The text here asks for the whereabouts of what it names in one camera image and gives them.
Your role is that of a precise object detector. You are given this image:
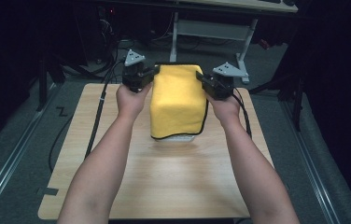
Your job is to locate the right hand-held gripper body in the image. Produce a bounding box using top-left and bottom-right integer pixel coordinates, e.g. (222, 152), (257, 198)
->
(204, 62), (250, 102)

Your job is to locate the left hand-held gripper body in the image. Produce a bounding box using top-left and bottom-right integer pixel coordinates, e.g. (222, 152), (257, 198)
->
(121, 49), (157, 94)

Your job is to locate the yellow and grey towel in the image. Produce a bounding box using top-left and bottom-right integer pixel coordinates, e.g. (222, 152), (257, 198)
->
(149, 63), (210, 140)

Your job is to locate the white towel rack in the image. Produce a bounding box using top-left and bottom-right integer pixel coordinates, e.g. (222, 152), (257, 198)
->
(154, 133), (197, 144)

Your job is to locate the person's right hand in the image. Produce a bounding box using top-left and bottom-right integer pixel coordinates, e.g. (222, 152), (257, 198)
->
(205, 92), (242, 126)

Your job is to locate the person's left hand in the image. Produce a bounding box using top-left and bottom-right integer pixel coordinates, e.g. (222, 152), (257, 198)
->
(115, 81), (154, 121)

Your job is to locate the white-legged wooden desk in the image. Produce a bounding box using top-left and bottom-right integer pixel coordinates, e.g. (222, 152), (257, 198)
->
(166, 0), (300, 86)

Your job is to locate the small red object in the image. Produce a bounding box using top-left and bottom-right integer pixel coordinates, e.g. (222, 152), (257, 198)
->
(258, 38), (272, 51)

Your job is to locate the black metal stand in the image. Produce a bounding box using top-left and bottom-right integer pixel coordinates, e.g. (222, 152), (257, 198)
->
(35, 50), (67, 113)
(248, 69), (306, 133)

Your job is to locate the black tape strip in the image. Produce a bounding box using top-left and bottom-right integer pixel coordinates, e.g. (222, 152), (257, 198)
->
(43, 187), (60, 197)

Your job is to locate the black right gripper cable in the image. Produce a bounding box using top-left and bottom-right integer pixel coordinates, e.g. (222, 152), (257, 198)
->
(232, 92), (254, 140)

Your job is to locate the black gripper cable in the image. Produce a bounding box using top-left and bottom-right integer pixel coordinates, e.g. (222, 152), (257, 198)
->
(83, 59), (125, 161)
(232, 92), (254, 140)

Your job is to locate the bundle of black cables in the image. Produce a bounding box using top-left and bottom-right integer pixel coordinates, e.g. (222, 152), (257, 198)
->
(93, 7), (140, 85)

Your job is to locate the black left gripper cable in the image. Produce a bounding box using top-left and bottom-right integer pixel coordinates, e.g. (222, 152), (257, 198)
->
(83, 59), (125, 161)

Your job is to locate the black floor cable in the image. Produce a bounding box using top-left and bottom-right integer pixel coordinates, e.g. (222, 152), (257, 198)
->
(48, 114), (75, 174)

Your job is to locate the metal floor rail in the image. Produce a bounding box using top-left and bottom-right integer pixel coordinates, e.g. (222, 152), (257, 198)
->
(0, 83), (60, 218)
(279, 100), (342, 224)

